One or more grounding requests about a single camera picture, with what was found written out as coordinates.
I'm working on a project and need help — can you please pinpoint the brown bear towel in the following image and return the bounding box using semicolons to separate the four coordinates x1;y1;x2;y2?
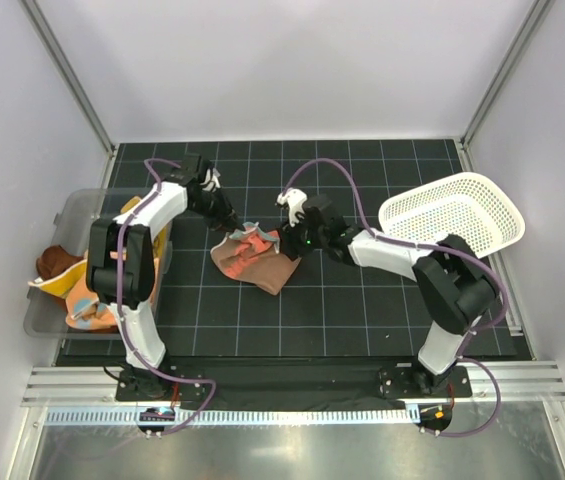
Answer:
210;222;300;296

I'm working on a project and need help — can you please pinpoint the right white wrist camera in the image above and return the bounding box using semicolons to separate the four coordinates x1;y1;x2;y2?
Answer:
276;188;308;227

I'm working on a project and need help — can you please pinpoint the orange polka dot towel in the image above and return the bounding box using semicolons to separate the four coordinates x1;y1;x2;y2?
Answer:
65;276;117;333

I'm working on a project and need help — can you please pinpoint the dark brown towel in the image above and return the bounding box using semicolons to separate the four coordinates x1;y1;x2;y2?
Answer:
35;245;83;280

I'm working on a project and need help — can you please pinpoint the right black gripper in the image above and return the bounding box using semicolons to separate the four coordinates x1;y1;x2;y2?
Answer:
276;209;327;262

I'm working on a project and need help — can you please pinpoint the white perforated plastic basket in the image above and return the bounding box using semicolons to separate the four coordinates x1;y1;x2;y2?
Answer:
378;172;526;258

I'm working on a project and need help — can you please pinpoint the yellow blue patterned towel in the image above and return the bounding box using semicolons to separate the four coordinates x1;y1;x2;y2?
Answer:
27;195;169;299

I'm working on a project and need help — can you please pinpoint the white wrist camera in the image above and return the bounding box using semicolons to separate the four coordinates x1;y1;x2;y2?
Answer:
200;168;221;192
276;188;308;227

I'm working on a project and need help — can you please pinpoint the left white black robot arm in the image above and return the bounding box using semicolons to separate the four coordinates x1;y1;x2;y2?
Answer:
86;154;239;400

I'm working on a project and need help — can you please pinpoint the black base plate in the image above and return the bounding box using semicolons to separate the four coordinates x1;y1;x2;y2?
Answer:
115;357;472;411

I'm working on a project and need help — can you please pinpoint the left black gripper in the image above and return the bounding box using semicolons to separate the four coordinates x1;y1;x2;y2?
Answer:
190;186;246;234

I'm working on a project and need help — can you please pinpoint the clear plastic bin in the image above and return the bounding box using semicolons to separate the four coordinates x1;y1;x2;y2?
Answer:
24;185;186;348

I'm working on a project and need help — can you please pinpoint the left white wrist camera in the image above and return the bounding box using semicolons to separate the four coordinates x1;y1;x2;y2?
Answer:
200;168;221;192

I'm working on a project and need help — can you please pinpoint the slotted cable duct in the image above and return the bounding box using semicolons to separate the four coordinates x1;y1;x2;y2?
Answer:
45;405;420;428

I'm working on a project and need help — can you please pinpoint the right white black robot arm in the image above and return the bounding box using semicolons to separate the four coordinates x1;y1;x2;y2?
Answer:
276;189;504;396

